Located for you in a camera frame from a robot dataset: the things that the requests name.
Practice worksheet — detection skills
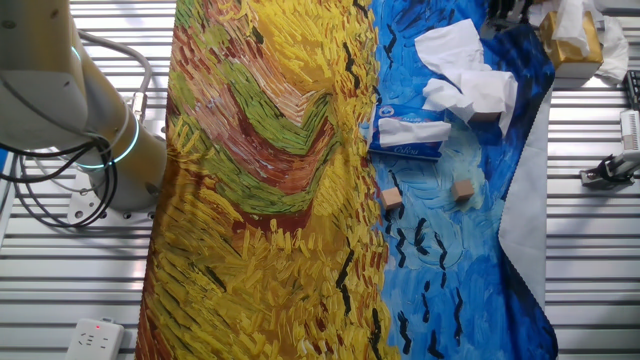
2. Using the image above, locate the white power strip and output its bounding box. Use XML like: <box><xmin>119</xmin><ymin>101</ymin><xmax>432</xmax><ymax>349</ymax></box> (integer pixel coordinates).
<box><xmin>64</xmin><ymin>317</ymin><xmax>126</xmax><ymax>360</ymax></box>

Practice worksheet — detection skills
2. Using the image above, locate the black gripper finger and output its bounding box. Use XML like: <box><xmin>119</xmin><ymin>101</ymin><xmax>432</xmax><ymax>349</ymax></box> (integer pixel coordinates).
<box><xmin>505</xmin><ymin>0</ymin><xmax>531</xmax><ymax>22</ymax></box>
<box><xmin>487</xmin><ymin>0</ymin><xmax>507</xmax><ymax>25</ymax></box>

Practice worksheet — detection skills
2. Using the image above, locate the grey robot base hose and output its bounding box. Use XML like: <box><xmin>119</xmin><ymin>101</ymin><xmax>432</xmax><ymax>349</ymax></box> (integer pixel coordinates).
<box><xmin>79</xmin><ymin>30</ymin><xmax>154</xmax><ymax>124</ymax></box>

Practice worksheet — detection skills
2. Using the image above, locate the black cable bundle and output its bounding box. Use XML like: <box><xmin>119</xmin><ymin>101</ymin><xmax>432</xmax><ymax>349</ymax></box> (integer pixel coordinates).
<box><xmin>0</xmin><ymin>137</ymin><xmax>119</xmax><ymax>230</ymax></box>

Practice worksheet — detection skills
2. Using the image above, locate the small wooden cube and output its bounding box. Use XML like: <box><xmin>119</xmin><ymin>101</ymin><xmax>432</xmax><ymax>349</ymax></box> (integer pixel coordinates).
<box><xmin>451</xmin><ymin>178</ymin><xmax>476</xmax><ymax>203</ymax></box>
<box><xmin>467</xmin><ymin>110</ymin><xmax>503</xmax><ymax>124</ymax></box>
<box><xmin>380</xmin><ymin>187</ymin><xmax>404</xmax><ymax>211</ymax></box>

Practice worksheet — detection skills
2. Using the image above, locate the yellow cardboard box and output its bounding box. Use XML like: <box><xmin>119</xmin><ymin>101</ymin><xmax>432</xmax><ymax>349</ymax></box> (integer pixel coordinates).
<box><xmin>538</xmin><ymin>9</ymin><xmax>605</xmax><ymax>80</ymax></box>

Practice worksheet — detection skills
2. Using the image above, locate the blue tissue pack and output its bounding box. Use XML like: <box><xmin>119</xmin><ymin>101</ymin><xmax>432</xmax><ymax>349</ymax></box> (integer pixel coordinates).
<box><xmin>367</xmin><ymin>102</ymin><xmax>448</xmax><ymax>162</ymax></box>

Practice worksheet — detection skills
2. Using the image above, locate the black keyboard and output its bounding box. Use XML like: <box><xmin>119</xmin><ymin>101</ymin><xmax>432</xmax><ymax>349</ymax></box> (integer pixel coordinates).
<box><xmin>624</xmin><ymin>69</ymin><xmax>640</xmax><ymax>111</ymax></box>

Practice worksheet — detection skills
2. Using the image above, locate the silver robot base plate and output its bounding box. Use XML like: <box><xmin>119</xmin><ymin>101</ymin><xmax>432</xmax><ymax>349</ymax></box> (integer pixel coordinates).
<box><xmin>66</xmin><ymin>172</ymin><xmax>157</xmax><ymax>227</ymax></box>

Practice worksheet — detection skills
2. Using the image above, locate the white ribbed device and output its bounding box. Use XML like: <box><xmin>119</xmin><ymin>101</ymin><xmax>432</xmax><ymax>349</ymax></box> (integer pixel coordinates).
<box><xmin>619</xmin><ymin>108</ymin><xmax>640</xmax><ymax>154</ymax></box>

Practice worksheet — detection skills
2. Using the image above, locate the painted wheatfield tablecloth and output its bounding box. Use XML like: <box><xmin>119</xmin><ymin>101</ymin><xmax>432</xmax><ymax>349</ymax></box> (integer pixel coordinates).
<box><xmin>134</xmin><ymin>0</ymin><xmax>560</xmax><ymax>360</ymax></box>

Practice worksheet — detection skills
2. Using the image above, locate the grey clamp tool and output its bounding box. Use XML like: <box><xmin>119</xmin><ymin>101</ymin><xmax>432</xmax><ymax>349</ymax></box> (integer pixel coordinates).
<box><xmin>579</xmin><ymin>149</ymin><xmax>640</xmax><ymax>190</ymax></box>

